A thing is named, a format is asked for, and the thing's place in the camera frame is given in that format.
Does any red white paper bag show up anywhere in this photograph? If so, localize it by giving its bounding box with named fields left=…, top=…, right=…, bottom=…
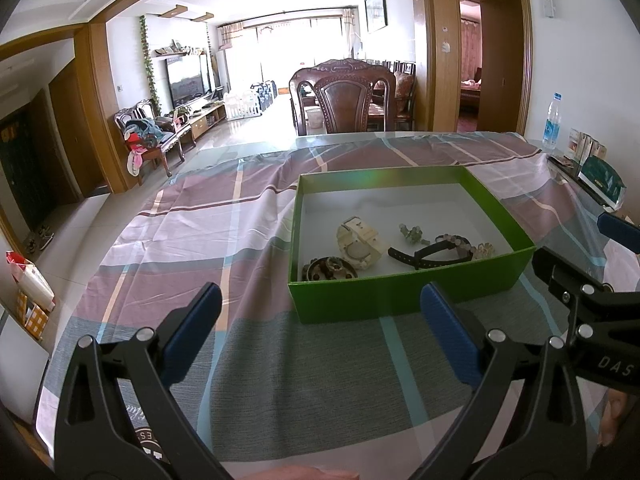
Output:
left=6, top=250, right=55, bottom=313

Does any dark wooden chair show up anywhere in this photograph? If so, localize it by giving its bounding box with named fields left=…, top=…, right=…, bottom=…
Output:
left=288, top=58, right=397, bottom=136

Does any right hand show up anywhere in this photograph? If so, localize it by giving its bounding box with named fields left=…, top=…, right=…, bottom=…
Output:
left=598, top=388, right=639, bottom=448

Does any plastic water bottle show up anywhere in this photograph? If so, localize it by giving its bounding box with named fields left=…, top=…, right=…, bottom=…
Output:
left=542, top=92, right=562, bottom=152

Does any plaid tablecloth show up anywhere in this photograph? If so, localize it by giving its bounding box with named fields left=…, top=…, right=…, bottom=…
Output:
left=34, top=130, right=640, bottom=480

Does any wooden tv cabinet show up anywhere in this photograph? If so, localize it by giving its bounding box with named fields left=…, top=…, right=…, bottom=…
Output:
left=177, top=101, right=227, bottom=142

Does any green booklet stand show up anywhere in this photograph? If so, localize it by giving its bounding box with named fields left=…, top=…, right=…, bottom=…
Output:
left=578, top=156, right=627, bottom=210

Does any silver floral hair clip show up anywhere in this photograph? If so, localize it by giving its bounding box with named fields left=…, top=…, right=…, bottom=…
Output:
left=399, top=223, right=431, bottom=246

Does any black strap watch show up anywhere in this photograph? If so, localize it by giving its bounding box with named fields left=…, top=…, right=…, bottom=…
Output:
left=387, top=238, right=474, bottom=270

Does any left hand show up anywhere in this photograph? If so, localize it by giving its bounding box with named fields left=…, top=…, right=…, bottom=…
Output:
left=242, top=466, right=360, bottom=480

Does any green ivy garland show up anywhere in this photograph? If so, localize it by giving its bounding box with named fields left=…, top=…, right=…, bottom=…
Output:
left=139, top=15, right=162, bottom=115

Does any flat screen television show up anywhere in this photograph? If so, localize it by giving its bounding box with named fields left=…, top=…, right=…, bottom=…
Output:
left=165, top=54, right=210, bottom=107

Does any black bangle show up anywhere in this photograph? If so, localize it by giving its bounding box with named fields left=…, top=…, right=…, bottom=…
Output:
left=302, top=257, right=358, bottom=282

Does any chair with clothes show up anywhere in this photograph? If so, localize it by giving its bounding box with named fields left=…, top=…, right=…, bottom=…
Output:
left=114, top=100, right=191, bottom=184

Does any white wrist watch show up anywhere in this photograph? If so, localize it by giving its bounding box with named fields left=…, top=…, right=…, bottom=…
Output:
left=336, top=217, right=388, bottom=270

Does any green cardboard box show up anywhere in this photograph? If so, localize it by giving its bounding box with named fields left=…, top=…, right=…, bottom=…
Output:
left=288, top=166, right=535, bottom=324

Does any framed wall picture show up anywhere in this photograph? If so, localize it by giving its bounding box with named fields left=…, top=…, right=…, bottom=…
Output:
left=364, top=0, right=388, bottom=32

